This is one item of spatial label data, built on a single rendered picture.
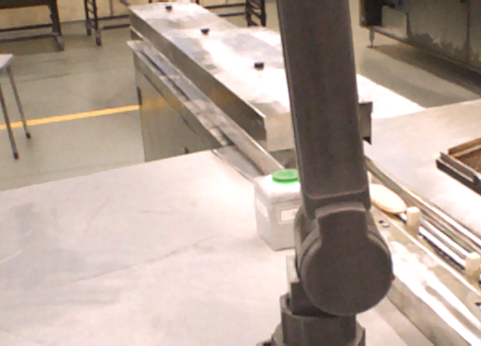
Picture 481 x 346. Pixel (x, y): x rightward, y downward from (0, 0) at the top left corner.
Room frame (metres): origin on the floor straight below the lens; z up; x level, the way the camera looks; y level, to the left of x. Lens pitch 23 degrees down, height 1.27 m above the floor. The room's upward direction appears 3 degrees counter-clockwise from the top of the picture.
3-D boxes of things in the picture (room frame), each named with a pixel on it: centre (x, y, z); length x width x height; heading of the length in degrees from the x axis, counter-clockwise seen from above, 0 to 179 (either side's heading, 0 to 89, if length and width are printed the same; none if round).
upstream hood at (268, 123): (1.79, 0.16, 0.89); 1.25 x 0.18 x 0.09; 19
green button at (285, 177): (0.96, 0.01, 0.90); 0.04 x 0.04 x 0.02
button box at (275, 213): (0.96, 0.01, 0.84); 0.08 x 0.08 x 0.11; 19
